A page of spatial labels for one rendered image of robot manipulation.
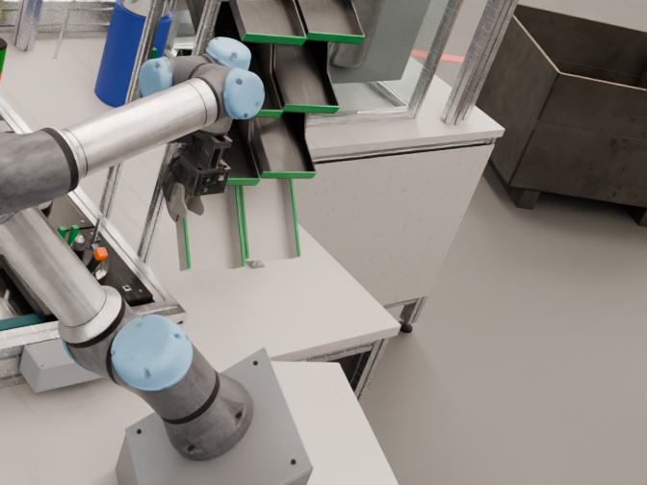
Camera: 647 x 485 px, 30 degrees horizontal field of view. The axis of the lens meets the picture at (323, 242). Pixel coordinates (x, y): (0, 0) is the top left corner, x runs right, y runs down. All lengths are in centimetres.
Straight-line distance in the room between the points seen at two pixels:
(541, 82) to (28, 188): 386
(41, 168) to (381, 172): 212
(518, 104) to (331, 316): 285
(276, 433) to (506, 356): 260
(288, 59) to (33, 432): 91
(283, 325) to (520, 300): 229
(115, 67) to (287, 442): 157
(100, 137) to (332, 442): 94
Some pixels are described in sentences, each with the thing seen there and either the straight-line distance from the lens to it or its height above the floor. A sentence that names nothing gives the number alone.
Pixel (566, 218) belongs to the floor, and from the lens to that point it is 562.
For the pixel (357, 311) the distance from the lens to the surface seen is 280.
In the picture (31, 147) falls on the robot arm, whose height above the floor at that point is 155.
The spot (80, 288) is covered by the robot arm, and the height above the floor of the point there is 126.
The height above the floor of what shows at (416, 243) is 43.
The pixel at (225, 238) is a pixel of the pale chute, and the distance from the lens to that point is 255.
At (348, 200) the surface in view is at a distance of 365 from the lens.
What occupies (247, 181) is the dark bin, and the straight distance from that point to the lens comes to 244.
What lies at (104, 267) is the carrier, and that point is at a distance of 245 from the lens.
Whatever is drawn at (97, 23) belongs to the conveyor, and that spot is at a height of 88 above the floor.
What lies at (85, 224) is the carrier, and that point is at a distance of 260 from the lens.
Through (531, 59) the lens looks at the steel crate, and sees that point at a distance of 543.
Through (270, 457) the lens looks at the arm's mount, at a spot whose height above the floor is 112.
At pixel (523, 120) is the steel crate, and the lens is 539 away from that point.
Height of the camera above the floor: 239
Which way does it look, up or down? 31 degrees down
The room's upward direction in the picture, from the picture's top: 20 degrees clockwise
